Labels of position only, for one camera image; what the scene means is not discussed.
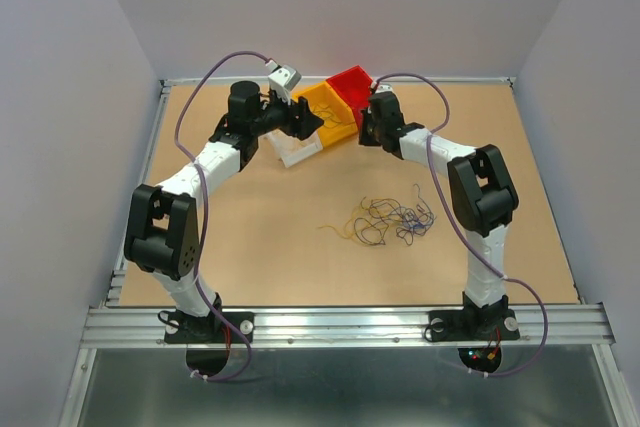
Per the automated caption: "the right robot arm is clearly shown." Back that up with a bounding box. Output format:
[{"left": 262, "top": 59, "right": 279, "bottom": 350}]
[{"left": 359, "top": 91, "right": 520, "bottom": 342}]

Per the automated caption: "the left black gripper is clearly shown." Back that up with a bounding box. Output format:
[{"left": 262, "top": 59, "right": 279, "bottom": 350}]
[{"left": 251, "top": 89, "right": 324, "bottom": 141}]

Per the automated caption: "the aluminium front rail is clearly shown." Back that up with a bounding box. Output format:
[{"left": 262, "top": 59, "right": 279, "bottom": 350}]
[{"left": 80, "top": 304, "right": 615, "bottom": 349}]

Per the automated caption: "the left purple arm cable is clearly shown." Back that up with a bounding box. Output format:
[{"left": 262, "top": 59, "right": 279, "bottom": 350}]
[{"left": 175, "top": 50, "right": 276, "bottom": 383}]

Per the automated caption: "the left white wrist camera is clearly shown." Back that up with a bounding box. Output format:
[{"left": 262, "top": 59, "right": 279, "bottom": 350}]
[{"left": 265, "top": 59, "right": 302, "bottom": 104}]

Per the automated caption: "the yellow plastic bin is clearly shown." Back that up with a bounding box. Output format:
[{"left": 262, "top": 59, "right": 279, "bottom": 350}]
[{"left": 294, "top": 82, "right": 358, "bottom": 149}]

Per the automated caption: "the white plastic bin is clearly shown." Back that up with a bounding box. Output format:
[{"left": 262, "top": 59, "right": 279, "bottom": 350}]
[{"left": 266, "top": 130, "right": 323, "bottom": 168}]

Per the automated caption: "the blue thin wire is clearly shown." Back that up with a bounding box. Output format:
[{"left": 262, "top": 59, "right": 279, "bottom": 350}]
[{"left": 349, "top": 183, "right": 438, "bottom": 249}]

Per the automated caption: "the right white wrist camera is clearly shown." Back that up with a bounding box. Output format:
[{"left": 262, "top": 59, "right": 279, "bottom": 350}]
[{"left": 370, "top": 82, "right": 394, "bottom": 95}]

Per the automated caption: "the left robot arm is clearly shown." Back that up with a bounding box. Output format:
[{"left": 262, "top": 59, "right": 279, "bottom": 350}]
[{"left": 124, "top": 81, "right": 324, "bottom": 341}]

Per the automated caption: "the red plastic bin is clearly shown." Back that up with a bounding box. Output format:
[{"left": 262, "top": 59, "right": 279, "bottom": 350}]
[{"left": 326, "top": 65, "right": 373, "bottom": 128}]

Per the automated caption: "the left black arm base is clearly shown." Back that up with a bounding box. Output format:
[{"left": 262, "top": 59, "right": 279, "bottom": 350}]
[{"left": 157, "top": 310, "right": 255, "bottom": 345}]

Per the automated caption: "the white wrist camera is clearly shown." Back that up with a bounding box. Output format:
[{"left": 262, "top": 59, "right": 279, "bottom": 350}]
[
  {"left": 265, "top": 59, "right": 302, "bottom": 104},
  {"left": 370, "top": 82, "right": 394, "bottom": 95}
]

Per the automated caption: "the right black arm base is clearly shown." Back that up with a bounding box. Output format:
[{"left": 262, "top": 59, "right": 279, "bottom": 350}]
[{"left": 423, "top": 308, "right": 520, "bottom": 343}]

